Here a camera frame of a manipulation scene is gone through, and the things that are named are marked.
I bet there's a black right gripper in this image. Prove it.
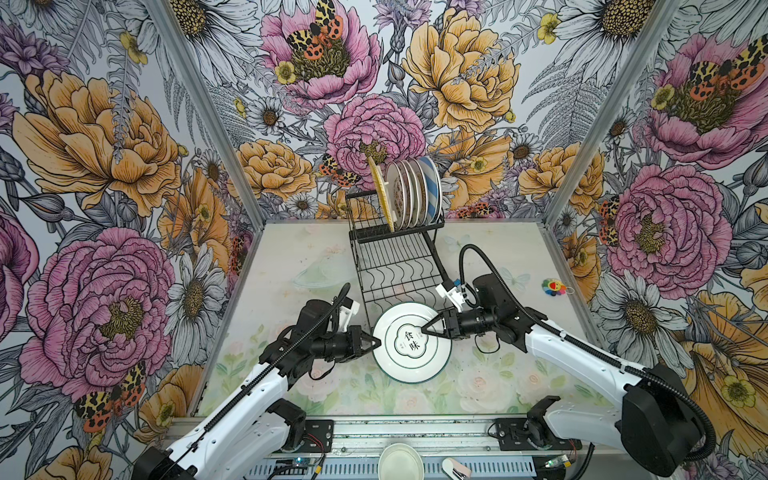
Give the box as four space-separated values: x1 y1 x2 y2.
420 307 497 343

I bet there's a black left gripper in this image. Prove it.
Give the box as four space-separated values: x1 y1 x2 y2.
313 325 381 362

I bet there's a white grey emblem plate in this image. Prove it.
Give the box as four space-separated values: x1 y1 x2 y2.
373 302 452 384

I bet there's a yellow woven placemat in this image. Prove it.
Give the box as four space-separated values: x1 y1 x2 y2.
366 157 396 233

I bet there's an orange sunburst plate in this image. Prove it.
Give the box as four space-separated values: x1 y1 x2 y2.
412 160 429 226
397 162 414 229

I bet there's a cream floral oval plate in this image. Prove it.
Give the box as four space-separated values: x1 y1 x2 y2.
405 160 422 228

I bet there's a blue white striped plate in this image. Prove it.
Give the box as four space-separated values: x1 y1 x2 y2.
419 156 442 224

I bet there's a red character white plate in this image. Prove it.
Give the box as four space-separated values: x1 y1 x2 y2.
386 163 405 231

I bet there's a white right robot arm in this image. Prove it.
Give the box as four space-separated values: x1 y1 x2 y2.
421 244 717 477

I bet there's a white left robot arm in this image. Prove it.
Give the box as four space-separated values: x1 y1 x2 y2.
132 284 381 479

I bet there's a white round bowl below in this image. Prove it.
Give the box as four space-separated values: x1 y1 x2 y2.
378 443 425 480

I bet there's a rainbow sunflower plush toy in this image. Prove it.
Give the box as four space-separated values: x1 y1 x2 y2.
541 278 575 297

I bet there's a small white pink object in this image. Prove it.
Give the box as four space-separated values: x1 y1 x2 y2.
441 458 472 480

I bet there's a black wire dish rack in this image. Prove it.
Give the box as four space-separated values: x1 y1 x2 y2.
346 191 452 327

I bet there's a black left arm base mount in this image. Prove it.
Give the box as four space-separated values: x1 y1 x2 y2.
266 399 335 454

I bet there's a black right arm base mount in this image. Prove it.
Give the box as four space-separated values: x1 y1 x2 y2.
486 395 582 451

